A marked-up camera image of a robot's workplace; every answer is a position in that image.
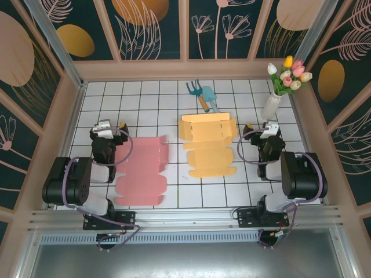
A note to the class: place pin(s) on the yellow paper box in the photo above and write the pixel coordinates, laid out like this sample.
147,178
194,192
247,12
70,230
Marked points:
208,144

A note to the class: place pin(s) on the pink paper box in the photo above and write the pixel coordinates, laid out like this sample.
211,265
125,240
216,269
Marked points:
142,171

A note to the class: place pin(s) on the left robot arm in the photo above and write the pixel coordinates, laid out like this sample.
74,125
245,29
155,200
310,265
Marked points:
72,179

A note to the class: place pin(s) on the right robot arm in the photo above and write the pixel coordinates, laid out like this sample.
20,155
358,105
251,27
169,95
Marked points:
301,173

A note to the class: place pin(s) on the white ribbed vase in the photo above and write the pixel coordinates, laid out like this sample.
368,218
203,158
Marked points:
272,107

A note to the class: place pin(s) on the light blue trowel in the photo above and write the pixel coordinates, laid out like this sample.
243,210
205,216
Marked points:
208,93

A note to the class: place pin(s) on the tulip bouquet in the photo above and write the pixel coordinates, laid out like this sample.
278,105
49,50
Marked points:
290,78

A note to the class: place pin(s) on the grey metal sheet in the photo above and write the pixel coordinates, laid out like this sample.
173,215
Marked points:
188,260

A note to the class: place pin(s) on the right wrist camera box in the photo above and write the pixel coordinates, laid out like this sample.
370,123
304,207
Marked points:
269,129

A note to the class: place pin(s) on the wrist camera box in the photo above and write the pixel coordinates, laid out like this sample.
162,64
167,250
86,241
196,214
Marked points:
103,128
269,129

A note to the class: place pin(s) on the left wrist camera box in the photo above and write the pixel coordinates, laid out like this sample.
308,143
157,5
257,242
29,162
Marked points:
103,128

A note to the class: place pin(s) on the aluminium side rail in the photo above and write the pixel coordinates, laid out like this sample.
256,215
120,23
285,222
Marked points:
304,136
67,144

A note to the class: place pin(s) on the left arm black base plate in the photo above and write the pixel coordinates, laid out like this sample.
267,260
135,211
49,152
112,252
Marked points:
127,218

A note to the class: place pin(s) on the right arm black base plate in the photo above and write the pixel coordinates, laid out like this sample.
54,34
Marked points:
246,217

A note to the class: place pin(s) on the aluminium corner post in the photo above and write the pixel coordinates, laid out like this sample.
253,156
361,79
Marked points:
314,29
55,37

